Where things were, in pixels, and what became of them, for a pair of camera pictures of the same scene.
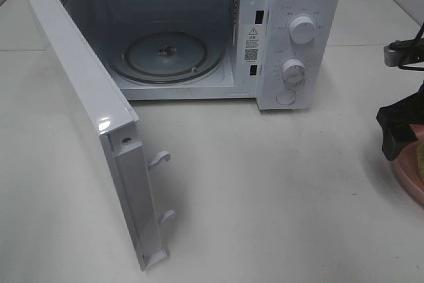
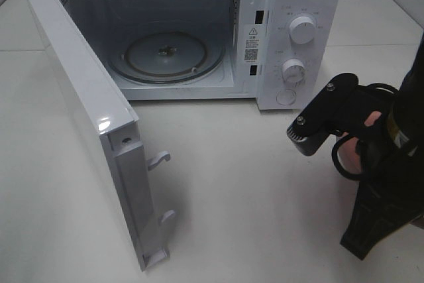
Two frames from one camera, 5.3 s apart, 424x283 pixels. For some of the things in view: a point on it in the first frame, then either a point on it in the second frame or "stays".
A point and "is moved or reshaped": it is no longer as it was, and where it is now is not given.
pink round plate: (405, 166) is moved or reshaped
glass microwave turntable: (166, 56) stays
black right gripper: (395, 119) → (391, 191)
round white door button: (286, 97) stays
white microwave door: (111, 114) stays
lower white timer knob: (293, 71) stays
